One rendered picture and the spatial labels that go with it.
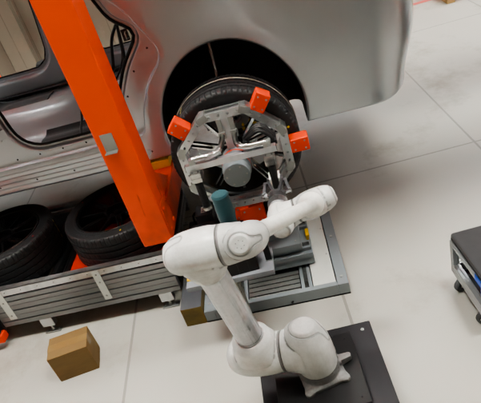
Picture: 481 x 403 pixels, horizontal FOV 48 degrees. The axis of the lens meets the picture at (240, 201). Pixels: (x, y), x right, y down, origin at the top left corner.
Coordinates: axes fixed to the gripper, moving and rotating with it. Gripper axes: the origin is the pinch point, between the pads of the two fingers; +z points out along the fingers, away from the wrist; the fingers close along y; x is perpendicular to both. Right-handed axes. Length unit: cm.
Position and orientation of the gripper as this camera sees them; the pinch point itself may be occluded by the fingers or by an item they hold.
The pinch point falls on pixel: (274, 177)
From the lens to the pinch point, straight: 242.7
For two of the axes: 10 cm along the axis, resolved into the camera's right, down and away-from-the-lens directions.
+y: 9.7, -2.2, -1.3
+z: -0.2, -5.5, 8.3
